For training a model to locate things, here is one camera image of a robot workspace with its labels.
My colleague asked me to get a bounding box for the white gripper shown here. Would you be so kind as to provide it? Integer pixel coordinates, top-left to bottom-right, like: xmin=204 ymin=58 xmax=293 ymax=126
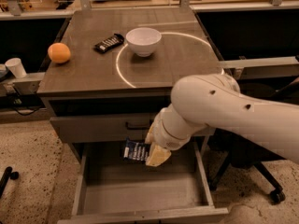
xmin=145 ymin=107 xmax=193 ymax=167

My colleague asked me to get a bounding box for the blue rxbar blueberry bar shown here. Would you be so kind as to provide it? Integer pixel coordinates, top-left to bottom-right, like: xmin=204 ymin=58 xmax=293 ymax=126
xmin=123 ymin=138 xmax=150 ymax=162

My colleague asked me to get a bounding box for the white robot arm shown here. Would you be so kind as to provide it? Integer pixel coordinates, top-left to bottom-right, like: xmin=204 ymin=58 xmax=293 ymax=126
xmin=145 ymin=74 xmax=299 ymax=167

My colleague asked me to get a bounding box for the closed upper drawer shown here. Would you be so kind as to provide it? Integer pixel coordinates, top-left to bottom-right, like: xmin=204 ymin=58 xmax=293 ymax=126
xmin=50 ymin=111 xmax=217 ymax=144

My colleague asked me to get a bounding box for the open middle drawer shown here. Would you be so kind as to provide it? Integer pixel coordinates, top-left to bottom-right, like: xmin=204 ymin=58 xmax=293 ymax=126
xmin=57 ymin=142 xmax=228 ymax=224

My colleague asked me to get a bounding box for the grey drawer cabinet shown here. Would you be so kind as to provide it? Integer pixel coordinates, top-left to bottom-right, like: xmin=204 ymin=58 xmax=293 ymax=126
xmin=36 ymin=7 xmax=232 ymax=224

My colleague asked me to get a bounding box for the black office chair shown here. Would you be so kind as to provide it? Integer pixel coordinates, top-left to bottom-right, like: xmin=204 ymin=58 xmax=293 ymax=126
xmin=208 ymin=77 xmax=299 ymax=204

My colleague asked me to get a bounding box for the white ceramic bowl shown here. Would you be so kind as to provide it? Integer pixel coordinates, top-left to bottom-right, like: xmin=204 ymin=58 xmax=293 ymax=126
xmin=126 ymin=27 xmax=162 ymax=57

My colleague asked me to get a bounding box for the orange fruit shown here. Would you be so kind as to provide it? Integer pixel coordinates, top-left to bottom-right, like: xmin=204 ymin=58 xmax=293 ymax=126
xmin=48 ymin=43 xmax=71 ymax=63

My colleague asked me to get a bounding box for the black caster leg left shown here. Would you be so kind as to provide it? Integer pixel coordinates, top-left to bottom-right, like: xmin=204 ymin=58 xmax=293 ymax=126
xmin=0 ymin=166 xmax=19 ymax=198

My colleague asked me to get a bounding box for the white paper cup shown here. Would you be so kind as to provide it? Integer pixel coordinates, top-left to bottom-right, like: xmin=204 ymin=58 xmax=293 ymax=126
xmin=5 ymin=58 xmax=27 ymax=78

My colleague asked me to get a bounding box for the black drawer handle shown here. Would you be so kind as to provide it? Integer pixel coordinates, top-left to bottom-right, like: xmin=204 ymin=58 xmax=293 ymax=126
xmin=125 ymin=122 xmax=152 ymax=130

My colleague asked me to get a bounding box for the black power adapter with cable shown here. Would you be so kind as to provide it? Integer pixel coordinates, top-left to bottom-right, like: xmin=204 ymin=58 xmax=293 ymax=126
xmin=3 ymin=84 xmax=44 ymax=116

